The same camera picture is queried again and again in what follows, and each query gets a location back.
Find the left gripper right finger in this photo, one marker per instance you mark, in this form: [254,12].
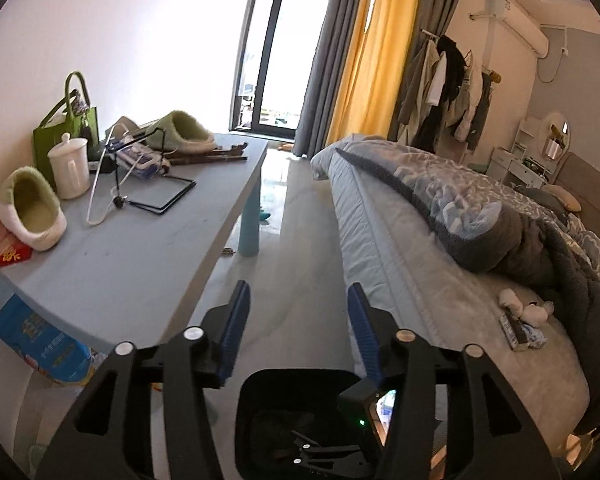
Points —
[490,433]

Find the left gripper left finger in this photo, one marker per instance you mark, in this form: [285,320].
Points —
[106,434]

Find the black and white small box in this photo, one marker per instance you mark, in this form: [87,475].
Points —
[515,335]

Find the blue white plastic wrapper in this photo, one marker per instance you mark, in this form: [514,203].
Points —
[535,337]

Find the blue printed package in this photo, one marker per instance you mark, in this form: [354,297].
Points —
[42,346]

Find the white rolled sock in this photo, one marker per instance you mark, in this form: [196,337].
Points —
[509,301]

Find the white sock with black trim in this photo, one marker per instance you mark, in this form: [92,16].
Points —
[536,315]

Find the bed mattress with grey sheet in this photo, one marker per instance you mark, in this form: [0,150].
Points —
[388,249]

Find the dark grey fleece blanket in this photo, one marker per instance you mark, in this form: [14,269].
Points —
[488,228]

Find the light blue side table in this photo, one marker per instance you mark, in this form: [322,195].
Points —
[138,276]

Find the red packet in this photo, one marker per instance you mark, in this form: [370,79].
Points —
[12,251]

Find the beige pillow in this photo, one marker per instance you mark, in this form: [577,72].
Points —
[567,200]

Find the green white slipper near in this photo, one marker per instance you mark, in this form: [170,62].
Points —
[30,209]

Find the green white slipper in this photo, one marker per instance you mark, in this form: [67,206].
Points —
[180,133]
[30,209]

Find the brown bed headboard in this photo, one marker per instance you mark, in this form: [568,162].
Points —
[582,181]

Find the white vanity with mirror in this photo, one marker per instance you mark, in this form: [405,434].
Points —
[537,149]

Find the dark wooden sticks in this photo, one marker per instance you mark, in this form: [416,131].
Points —
[236,153]

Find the white lidded mug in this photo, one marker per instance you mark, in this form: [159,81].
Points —
[68,160]

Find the grey curtain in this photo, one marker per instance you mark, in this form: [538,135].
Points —
[325,76]

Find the clothes on rack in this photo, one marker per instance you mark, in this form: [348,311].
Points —
[447,99]

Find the green white slipper far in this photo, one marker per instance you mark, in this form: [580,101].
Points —
[180,133]

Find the green tote bag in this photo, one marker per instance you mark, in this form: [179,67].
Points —
[73,114]

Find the yellow curtain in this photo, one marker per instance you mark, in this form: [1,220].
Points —
[370,81]

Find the white air conditioner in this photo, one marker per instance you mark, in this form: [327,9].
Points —
[518,21]

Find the glass balcony door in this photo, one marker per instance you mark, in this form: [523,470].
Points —
[276,50]

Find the black wire stand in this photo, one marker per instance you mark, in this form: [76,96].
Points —
[143,157]

